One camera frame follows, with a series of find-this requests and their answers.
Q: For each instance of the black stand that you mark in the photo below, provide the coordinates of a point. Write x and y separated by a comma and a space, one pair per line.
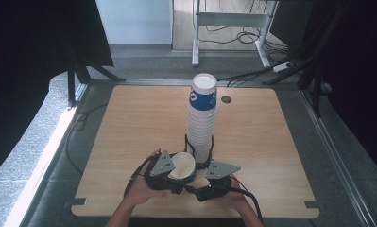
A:
71, 88
317, 94

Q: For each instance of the person's right hand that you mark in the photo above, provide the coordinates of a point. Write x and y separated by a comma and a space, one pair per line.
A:
238, 198

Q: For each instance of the person's left hand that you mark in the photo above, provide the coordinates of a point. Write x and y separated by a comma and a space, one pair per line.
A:
139, 190

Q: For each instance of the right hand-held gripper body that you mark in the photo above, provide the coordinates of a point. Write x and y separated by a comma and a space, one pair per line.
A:
219, 170

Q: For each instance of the stack of paper cups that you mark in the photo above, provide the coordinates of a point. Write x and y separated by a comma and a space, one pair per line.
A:
202, 126

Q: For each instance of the white power strip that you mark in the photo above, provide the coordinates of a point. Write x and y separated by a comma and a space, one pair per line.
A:
282, 67

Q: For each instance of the blue white paper cup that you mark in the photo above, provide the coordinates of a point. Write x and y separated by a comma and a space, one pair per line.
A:
183, 165

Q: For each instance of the grey metal floor rail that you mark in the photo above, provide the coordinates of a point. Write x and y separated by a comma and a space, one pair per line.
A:
335, 157

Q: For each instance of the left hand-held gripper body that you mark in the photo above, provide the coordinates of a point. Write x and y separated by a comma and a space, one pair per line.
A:
161, 167

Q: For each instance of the white metal desk frame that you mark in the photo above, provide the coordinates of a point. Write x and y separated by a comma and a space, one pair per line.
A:
230, 19

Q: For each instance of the dark curtain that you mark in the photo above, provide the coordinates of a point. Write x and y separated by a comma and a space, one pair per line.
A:
25, 63
359, 78

